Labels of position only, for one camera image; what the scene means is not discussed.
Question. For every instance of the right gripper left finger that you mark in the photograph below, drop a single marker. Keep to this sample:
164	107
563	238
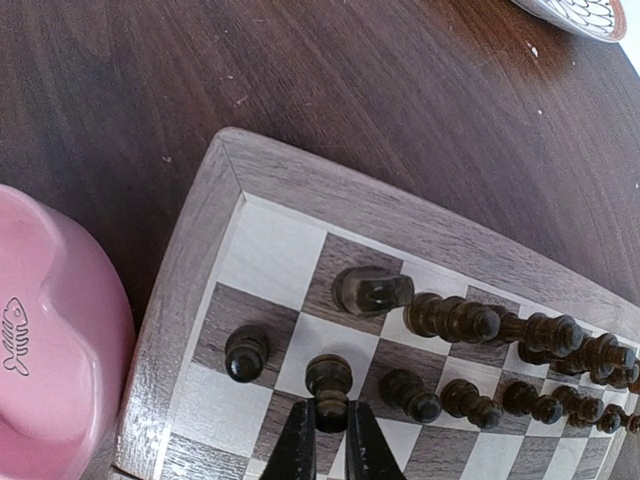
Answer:
294	455

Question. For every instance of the pink bowl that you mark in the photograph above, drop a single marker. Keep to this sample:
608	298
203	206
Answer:
67	338

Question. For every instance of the dark chess bishop piece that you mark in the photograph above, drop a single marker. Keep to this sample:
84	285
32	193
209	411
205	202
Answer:
453	319

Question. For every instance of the patterned ceramic plate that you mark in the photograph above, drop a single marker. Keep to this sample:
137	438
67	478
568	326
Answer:
601	20

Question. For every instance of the dark chess piece in bowl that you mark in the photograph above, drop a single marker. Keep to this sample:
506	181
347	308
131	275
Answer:
246	353

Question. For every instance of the dark chess pawn piece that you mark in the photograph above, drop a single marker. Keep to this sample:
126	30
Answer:
371	290

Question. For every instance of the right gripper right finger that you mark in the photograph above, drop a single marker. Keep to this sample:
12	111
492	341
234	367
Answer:
367	453

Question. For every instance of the wooden chess board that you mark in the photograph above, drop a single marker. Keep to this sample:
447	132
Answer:
264	231

